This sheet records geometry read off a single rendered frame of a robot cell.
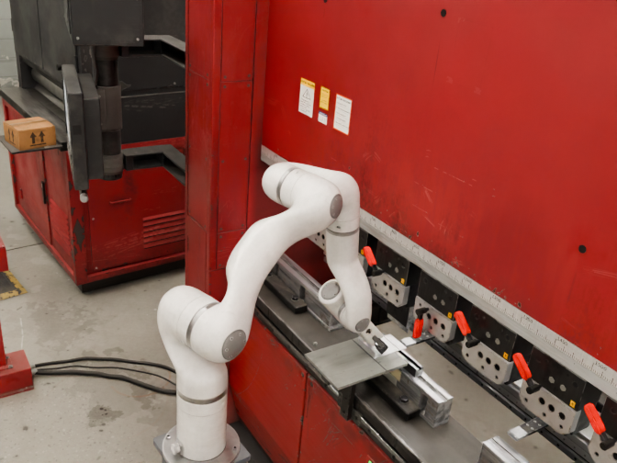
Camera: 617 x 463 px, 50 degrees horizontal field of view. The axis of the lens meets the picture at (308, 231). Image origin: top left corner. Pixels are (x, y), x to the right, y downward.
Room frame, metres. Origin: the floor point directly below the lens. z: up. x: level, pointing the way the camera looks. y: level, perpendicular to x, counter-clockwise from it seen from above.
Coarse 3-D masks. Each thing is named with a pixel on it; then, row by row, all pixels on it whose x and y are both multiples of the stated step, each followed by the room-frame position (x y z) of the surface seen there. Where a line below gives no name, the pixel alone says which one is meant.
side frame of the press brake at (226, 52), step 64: (192, 0) 2.45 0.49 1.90; (256, 0) 2.40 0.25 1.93; (192, 64) 2.45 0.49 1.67; (256, 64) 2.40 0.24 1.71; (192, 128) 2.45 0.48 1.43; (256, 128) 2.40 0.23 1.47; (192, 192) 2.44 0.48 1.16; (256, 192) 2.41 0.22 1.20; (192, 256) 2.43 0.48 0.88; (320, 256) 2.61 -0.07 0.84
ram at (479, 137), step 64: (320, 0) 2.15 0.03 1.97; (384, 0) 1.89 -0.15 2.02; (448, 0) 1.69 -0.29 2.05; (512, 0) 1.53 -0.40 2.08; (576, 0) 1.40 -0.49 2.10; (320, 64) 2.12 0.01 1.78; (384, 64) 1.87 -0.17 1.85; (448, 64) 1.66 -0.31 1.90; (512, 64) 1.50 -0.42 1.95; (576, 64) 1.37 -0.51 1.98; (320, 128) 2.10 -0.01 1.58; (384, 128) 1.83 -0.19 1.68; (448, 128) 1.63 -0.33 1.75; (512, 128) 1.47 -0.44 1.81; (576, 128) 1.34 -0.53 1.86; (384, 192) 1.80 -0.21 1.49; (448, 192) 1.60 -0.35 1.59; (512, 192) 1.43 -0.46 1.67; (576, 192) 1.31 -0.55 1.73; (448, 256) 1.56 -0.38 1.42; (512, 256) 1.40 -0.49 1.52; (576, 256) 1.27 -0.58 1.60; (512, 320) 1.36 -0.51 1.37; (576, 320) 1.24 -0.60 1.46
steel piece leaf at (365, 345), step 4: (360, 340) 1.72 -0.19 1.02; (384, 340) 1.76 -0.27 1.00; (360, 344) 1.72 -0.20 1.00; (364, 344) 1.71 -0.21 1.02; (368, 344) 1.73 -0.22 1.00; (376, 344) 1.73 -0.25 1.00; (388, 344) 1.74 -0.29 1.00; (392, 344) 1.74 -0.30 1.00; (364, 348) 1.70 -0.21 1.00; (368, 348) 1.69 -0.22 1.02; (372, 348) 1.71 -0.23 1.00; (388, 348) 1.72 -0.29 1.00; (392, 348) 1.72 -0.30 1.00; (396, 348) 1.72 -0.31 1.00; (368, 352) 1.68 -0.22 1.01; (372, 352) 1.67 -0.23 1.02; (376, 352) 1.69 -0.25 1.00; (384, 352) 1.70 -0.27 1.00; (388, 352) 1.70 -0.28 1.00; (392, 352) 1.70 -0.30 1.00; (372, 356) 1.67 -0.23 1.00; (376, 356) 1.67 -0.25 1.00; (380, 356) 1.67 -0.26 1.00
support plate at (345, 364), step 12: (360, 336) 1.77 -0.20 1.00; (324, 348) 1.69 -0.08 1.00; (336, 348) 1.70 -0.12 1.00; (348, 348) 1.70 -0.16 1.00; (360, 348) 1.71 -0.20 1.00; (312, 360) 1.62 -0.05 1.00; (324, 360) 1.63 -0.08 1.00; (336, 360) 1.64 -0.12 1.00; (348, 360) 1.64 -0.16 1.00; (360, 360) 1.65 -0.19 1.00; (372, 360) 1.65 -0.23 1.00; (384, 360) 1.66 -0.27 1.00; (396, 360) 1.66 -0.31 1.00; (324, 372) 1.57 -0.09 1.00; (336, 372) 1.58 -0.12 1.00; (348, 372) 1.58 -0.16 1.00; (360, 372) 1.59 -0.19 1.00; (372, 372) 1.59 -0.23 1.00; (384, 372) 1.60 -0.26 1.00; (336, 384) 1.52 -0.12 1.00; (348, 384) 1.53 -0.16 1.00
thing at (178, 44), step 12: (144, 36) 2.80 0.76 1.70; (156, 36) 2.82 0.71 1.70; (168, 36) 2.85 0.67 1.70; (120, 48) 2.68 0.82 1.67; (132, 48) 2.79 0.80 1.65; (144, 48) 2.81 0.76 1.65; (156, 48) 2.81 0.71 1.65; (168, 48) 2.88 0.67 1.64; (180, 48) 2.61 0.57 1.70; (180, 60) 2.69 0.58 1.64
